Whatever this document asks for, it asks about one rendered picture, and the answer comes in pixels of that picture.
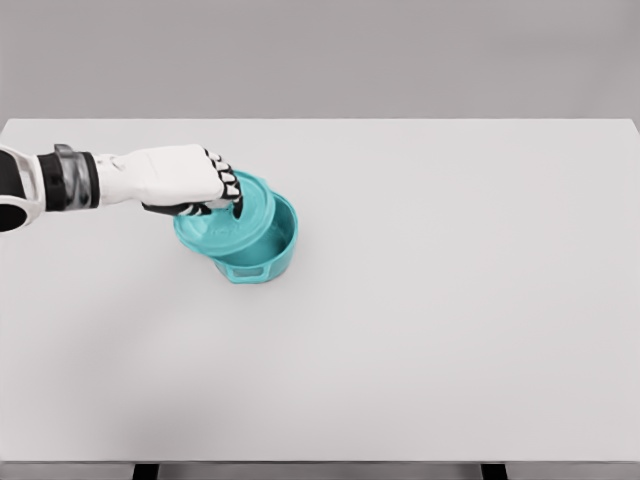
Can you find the teal pot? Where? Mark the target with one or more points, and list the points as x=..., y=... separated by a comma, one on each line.
x=272, y=245

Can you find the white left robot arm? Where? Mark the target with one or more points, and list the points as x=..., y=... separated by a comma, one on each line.
x=65, y=177

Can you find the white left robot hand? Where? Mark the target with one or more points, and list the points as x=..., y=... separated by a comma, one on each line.
x=185, y=172

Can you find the teal pot lid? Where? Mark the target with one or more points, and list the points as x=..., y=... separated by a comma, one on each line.
x=225, y=227

